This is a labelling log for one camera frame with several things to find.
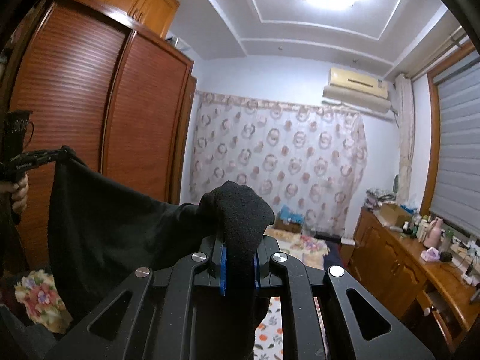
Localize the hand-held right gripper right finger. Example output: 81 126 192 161
255 235 436 360

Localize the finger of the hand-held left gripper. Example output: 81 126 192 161
35 145 77 166

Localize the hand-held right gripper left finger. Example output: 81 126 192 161
44 234 229 360

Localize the black printed t-shirt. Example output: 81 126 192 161
48 146 276 360

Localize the person's left hand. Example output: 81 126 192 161
10 174 30 214

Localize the cardboard box with label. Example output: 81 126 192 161
275 219 303 234

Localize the orange fruit print sheet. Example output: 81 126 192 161
253 295 324 360

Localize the blue plastic bag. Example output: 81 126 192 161
279 205 307 224

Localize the brown louvered wooden wardrobe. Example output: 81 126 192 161
7 0 198 271

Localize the navy bed sheet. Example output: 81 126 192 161
322 240 345 271

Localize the sheer curtain with circle print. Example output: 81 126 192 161
189 91 369 239

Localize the wooden sideboard cabinet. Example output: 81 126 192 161
349 206 480 354

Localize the floral blanket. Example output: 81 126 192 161
14 232 328 335

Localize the stack of folded fabrics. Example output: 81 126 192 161
365 187 395 209

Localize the open cardboard box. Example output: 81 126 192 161
375 203 412 226

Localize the cluster of cosmetic bottles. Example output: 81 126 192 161
402 215 430 243

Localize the clear storage box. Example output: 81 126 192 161
167 35 190 52

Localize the pink thermos jug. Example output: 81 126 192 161
428 215 445 248

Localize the beige tied side curtain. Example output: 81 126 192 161
395 73 418 205

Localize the grey window roller blind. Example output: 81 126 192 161
427 50 480 241

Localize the curtain rod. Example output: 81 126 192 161
409 26 470 80

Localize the beige wall air conditioner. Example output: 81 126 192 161
322 67 399 118

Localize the tangle of cables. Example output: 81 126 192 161
450 236 480 286

